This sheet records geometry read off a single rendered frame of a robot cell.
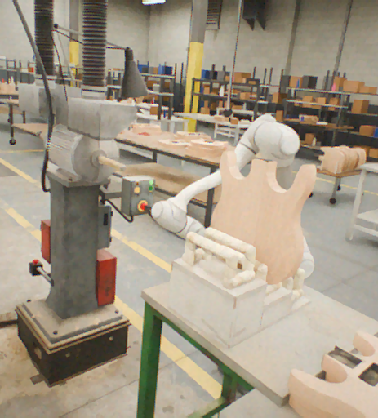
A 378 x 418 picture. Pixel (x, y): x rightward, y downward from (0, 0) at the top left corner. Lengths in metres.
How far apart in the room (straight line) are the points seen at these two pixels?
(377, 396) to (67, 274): 1.72
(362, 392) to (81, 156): 1.50
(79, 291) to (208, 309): 1.32
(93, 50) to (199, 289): 1.09
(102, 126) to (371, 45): 12.20
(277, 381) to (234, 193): 0.57
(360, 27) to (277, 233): 12.69
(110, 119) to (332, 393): 1.24
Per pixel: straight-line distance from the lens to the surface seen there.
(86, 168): 2.03
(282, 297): 1.38
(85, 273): 2.42
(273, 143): 1.75
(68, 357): 2.48
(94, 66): 1.85
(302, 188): 1.20
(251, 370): 1.20
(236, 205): 1.35
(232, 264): 1.15
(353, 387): 1.08
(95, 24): 1.85
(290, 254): 1.27
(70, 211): 2.23
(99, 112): 1.70
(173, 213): 1.79
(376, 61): 13.39
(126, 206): 2.24
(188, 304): 1.31
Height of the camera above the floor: 1.66
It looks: 17 degrees down
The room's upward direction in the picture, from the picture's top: 6 degrees clockwise
